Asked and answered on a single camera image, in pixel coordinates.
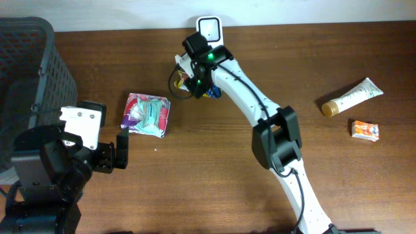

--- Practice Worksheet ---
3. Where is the blue yellow paste sachet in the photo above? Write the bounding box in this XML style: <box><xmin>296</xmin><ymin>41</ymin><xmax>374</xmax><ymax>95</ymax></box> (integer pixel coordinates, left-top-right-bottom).
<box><xmin>174</xmin><ymin>70</ymin><xmax>222</xmax><ymax>99</ymax></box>

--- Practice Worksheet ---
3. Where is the teal toilet tissue pack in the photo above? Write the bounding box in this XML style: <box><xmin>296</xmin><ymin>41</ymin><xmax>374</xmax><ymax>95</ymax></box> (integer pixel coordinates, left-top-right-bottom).
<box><xmin>131</xmin><ymin>99</ymin><xmax>163</xmax><ymax>138</ymax></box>

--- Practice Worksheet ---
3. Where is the red purple tissue pack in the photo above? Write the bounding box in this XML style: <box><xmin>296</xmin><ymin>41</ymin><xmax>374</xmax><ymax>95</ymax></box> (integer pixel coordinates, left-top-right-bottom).
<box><xmin>121</xmin><ymin>93</ymin><xmax>170</xmax><ymax>138</ymax></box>

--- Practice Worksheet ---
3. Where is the white shampoo tube gold cap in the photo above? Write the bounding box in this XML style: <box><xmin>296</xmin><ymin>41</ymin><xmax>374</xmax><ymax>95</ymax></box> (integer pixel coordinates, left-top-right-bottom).
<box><xmin>321</xmin><ymin>77</ymin><xmax>384</xmax><ymax>117</ymax></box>

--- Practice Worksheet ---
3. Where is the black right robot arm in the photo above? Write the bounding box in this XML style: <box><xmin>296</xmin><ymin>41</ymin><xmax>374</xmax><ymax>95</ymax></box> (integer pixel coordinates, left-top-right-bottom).
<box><xmin>175</xmin><ymin>32</ymin><xmax>340</xmax><ymax>233</ymax></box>

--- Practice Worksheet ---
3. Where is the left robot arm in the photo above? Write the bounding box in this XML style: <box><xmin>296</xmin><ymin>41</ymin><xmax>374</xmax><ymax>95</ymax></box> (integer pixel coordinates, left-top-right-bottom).
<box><xmin>1</xmin><ymin>125</ymin><xmax>129</xmax><ymax>233</ymax></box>

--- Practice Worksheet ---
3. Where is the white barcode scanner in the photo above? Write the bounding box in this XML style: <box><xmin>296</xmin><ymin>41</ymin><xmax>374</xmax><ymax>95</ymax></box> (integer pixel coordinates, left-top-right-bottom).
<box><xmin>196</xmin><ymin>16</ymin><xmax>224</xmax><ymax>47</ymax></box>

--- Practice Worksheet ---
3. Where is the grey plastic mesh basket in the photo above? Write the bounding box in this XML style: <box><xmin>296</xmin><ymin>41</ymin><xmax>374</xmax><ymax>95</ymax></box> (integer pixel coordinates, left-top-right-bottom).
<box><xmin>1</xmin><ymin>17</ymin><xmax>78</xmax><ymax>185</ymax></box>

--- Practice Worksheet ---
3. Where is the black right camera cable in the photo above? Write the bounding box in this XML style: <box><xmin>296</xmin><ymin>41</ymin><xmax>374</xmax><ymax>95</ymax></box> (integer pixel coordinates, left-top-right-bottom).
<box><xmin>167</xmin><ymin>63</ymin><xmax>196</xmax><ymax>101</ymax></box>

